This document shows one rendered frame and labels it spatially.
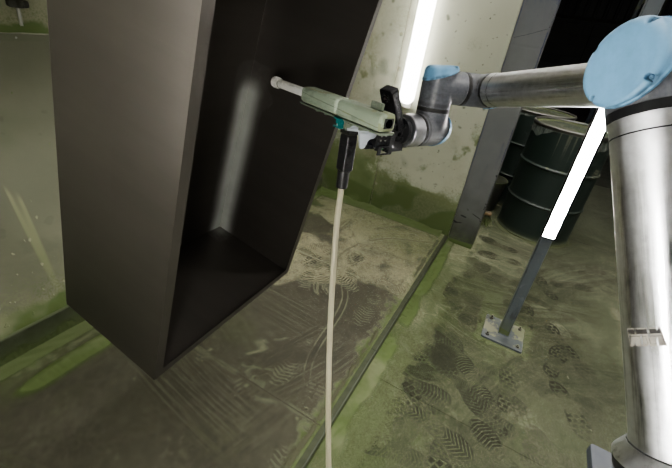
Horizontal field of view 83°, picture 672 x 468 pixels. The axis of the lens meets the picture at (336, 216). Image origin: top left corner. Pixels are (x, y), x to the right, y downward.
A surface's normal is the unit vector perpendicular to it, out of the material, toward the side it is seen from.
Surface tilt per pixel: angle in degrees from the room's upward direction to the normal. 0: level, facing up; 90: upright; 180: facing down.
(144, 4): 90
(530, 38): 90
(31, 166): 57
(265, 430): 0
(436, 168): 90
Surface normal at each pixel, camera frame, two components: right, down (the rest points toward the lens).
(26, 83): 0.80, -0.20
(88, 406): 0.14, -0.88
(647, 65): -0.95, -0.14
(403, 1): -0.47, 0.34
